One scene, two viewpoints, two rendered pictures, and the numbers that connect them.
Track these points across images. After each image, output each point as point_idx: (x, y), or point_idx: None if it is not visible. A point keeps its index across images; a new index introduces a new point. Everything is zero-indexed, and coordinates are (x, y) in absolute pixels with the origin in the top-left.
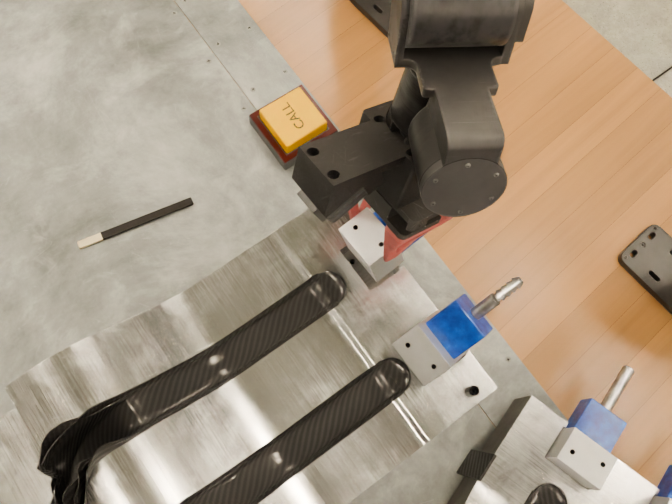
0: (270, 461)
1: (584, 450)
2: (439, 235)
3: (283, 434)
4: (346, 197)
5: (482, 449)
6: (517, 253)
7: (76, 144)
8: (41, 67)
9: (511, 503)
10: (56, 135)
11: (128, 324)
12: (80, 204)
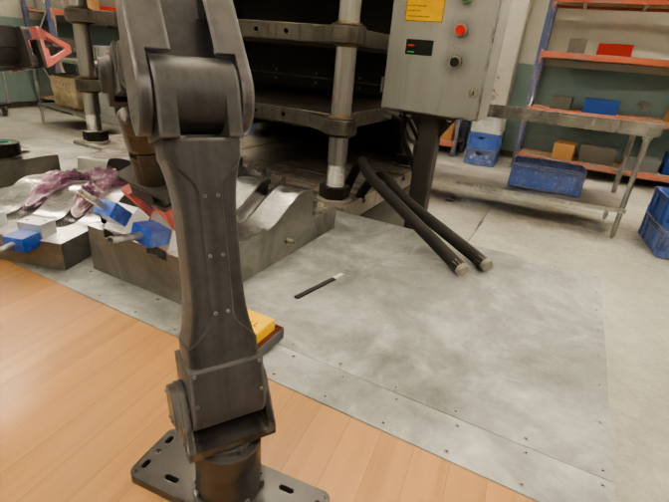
0: None
1: (37, 221)
2: (113, 318)
3: None
4: None
5: (90, 255)
6: (46, 322)
7: (383, 305)
8: (445, 330)
9: (81, 222)
10: (398, 305)
11: (282, 211)
12: (356, 286)
